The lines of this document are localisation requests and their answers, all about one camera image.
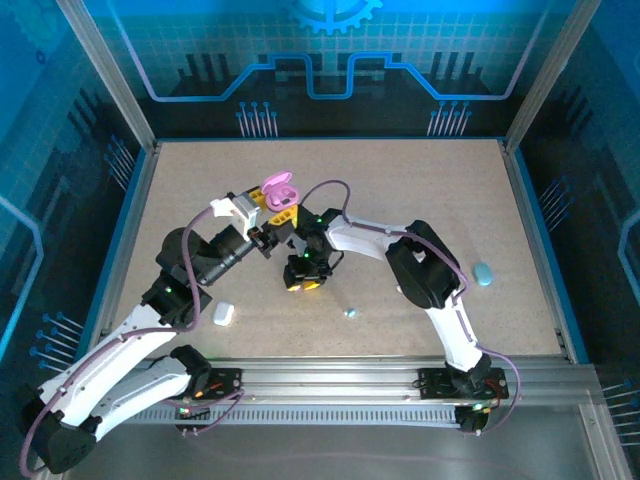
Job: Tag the pink earbud charging case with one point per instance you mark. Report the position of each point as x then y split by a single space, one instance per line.
280 187

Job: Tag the light blue earbud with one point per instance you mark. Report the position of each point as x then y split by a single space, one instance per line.
350 313

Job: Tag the white earbud charging case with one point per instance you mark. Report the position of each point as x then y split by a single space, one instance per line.
223 314

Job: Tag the light blue earbud charging case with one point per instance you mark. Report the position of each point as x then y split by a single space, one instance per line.
483 275

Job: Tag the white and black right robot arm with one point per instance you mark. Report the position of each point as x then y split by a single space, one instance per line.
425 265

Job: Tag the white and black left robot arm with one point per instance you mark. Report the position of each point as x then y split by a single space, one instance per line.
115 350

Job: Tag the small black LED controller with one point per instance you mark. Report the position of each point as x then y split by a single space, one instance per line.
192 415
472 417

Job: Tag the aluminium side frame rail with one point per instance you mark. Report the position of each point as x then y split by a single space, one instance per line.
524 200
137 210

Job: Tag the aluminium mounting rail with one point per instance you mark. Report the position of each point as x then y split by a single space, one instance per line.
325 377

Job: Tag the aluminium frame post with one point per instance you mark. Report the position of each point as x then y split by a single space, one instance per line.
550 70
107 75

